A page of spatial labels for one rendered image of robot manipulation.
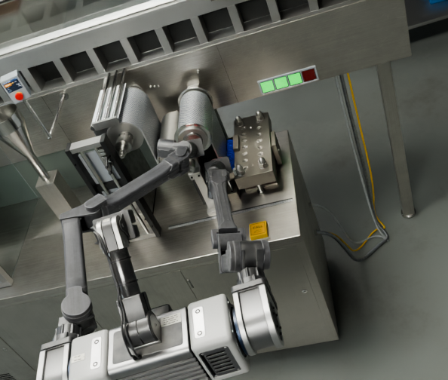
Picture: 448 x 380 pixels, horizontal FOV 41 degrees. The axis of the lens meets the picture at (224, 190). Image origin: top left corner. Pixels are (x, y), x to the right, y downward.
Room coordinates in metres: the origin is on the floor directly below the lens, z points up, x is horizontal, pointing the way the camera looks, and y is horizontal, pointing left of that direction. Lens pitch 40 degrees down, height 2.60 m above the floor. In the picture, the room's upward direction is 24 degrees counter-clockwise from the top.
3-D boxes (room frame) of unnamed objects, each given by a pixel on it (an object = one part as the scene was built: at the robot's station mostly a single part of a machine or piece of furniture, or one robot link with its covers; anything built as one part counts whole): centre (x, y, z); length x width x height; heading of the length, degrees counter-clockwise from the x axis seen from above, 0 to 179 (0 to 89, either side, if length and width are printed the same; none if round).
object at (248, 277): (0.96, 0.04, 1.45); 0.09 x 0.08 x 0.12; 80
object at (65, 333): (1.04, 0.53, 1.45); 0.09 x 0.08 x 0.12; 80
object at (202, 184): (1.90, 0.07, 1.05); 0.06 x 0.05 x 0.31; 163
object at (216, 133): (2.03, -0.07, 1.12); 0.23 x 0.01 x 0.18; 163
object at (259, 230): (1.66, -0.06, 0.91); 0.07 x 0.07 x 0.02; 73
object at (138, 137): (2.13, 0.23, 1.33); 0.25 x 0.14 x 0.14; 163
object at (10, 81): (2.12, 0.54, 1.66); 0.07 x 0.07 x 0.10; 89
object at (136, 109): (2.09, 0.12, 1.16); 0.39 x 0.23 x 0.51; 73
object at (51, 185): (2.24, 0.69, 1.18); 0.14 x 0.14 x 0.57
